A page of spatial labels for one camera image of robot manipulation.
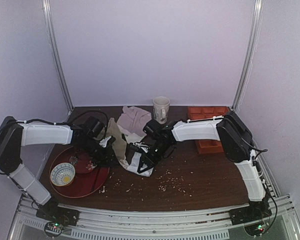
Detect olive green underwear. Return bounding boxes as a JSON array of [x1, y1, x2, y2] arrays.
[[99, 117, 127, 167]]

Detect white black boxer briefs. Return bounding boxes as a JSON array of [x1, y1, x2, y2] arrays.
[[115, 143, 153, 177]]

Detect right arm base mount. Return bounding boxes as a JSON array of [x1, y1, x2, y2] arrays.
[[229, 197, 272, 226]]

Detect right aluminium frame post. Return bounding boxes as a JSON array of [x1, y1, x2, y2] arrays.
[[231, 0, 264, 112]]

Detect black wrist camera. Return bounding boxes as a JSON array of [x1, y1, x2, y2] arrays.
[[142, 119, 163, 140], [83, 116, 105, 138]]

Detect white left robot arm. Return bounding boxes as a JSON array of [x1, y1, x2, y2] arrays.
[[0, 116, 118, 206]]

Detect red floral bowl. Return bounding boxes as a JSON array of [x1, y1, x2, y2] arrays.
[[69, 151, 97, 174]]

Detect round red tray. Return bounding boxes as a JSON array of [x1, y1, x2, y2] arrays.
[[49, 146, 110, 199]]

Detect blue white patterned bowl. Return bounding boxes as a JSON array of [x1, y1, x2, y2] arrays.
[[50, 162, 76, 187]]

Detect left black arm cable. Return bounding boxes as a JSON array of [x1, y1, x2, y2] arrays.
[[67, 110, 109, 136]]

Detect left aluminium frame post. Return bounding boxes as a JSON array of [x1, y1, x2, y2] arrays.
[[41, 0, 74, 115]]

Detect pink white underwear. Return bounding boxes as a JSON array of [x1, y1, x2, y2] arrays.
[[117, 106, 152, 143]]

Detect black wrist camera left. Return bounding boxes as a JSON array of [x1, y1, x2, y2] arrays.
[[83, 116, 105, 138]]

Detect aluminium frame post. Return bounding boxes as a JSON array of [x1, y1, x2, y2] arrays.
[[231, 0, 264, 112], [41, 0, 74, 115]]

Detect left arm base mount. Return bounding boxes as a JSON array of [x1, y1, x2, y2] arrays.
[[35, 198, 80, 227]]

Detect aluminium front rail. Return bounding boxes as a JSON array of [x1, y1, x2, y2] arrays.
[[7, 195, 300, 240]]

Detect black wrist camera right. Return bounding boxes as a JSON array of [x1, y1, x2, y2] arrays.
[[142, 119, 163, 140]]

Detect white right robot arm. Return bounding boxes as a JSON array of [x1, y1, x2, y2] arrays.
[[137, 111, 267, 203]]

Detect white ceramic mug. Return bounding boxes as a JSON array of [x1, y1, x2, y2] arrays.
[[153, 96, 170, 124]]

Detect orange compartment tray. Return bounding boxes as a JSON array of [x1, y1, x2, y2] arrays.
[[187, 106, 229, 154]]

